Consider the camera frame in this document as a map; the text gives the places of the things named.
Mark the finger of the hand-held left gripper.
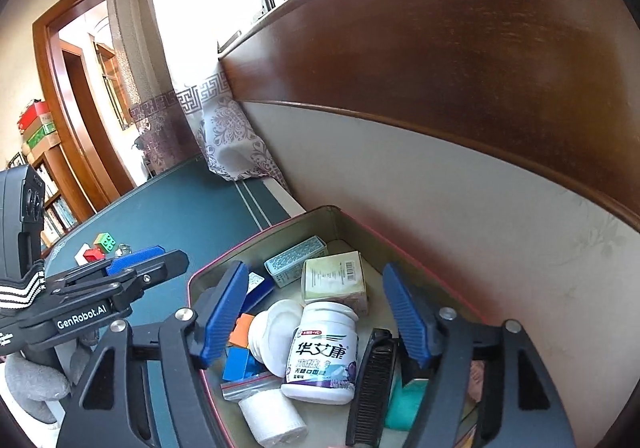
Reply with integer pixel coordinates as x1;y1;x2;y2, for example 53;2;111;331
65;245;167;289
45;249;191;316

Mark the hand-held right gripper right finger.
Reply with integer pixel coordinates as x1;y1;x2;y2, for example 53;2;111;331
382;262;578;448

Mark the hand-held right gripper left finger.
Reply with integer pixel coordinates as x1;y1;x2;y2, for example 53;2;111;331
56;259;251;448

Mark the yellow orange building block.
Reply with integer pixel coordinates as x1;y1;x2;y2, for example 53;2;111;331
227;313;254;350

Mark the dark blue labelled bottle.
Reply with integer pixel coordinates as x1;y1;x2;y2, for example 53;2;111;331
242;271;276;314

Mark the white round jar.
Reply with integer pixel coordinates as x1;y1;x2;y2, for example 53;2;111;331
248;299;305;376

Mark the blue building block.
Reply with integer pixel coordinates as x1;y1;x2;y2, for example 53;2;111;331
221;347;266;383

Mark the black plastic comb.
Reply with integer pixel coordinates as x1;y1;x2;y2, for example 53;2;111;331
345;328;399;447

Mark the yellow white medicine box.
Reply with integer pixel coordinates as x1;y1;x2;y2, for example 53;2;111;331
300;251;371;316

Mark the teal patterned small box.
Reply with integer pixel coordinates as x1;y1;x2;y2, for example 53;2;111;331
263;235;329;289

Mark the teal plastic case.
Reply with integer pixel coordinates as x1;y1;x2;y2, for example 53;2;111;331
384;368;428;431

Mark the red tin box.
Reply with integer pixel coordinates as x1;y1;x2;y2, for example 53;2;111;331
187;205;506;448

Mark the plastic bag with white roll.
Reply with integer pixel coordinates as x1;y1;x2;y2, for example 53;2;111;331
221;374;308;446

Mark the person's left hand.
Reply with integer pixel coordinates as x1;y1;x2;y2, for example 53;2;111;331
0;328;103;425

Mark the black white striped cloth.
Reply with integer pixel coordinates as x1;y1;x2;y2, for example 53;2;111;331
0;262;49;326

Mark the wooden bookshelf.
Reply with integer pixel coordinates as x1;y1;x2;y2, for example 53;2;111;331
5;143;98;254

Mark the cardboard box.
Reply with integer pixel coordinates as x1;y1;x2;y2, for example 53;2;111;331
25;133;63;164

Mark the green white box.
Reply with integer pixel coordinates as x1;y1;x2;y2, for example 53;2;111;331
25;121;57;149

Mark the patterned curtain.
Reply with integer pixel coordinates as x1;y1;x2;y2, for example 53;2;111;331
105;0;293;194

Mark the wooden door frame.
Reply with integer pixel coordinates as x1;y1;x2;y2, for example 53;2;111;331
32;0;138;214

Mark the brown wooden wall panel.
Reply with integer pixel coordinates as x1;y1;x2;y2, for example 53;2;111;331
217;0;640;229

